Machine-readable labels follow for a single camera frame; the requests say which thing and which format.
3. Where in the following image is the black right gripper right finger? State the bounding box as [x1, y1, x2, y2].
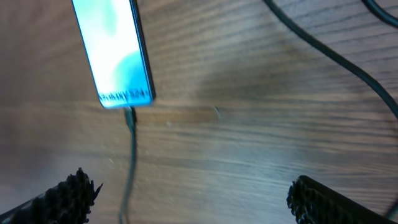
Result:
[287, 175, 397, 224]

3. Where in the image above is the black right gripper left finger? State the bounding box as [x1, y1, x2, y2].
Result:
[1, 168, 101, 224]

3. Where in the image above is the black USB charging cable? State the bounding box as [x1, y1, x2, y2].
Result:
[118, 0, 398, 224]

